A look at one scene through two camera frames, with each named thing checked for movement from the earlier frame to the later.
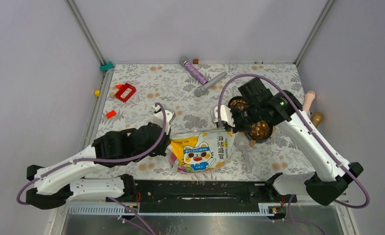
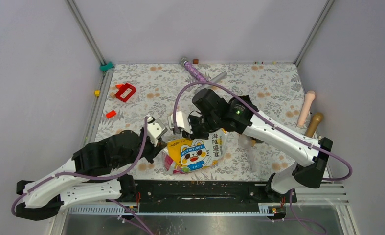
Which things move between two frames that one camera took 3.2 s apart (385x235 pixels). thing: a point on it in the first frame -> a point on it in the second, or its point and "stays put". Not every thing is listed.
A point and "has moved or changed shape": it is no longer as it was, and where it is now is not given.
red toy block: [123, 88] stays put
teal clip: [104, 68] stays put
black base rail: [202, 194] stays put
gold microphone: [316, 118] stays put
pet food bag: [201, 151] has moved or changed shape
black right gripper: [237, 126] -> [195, 134]
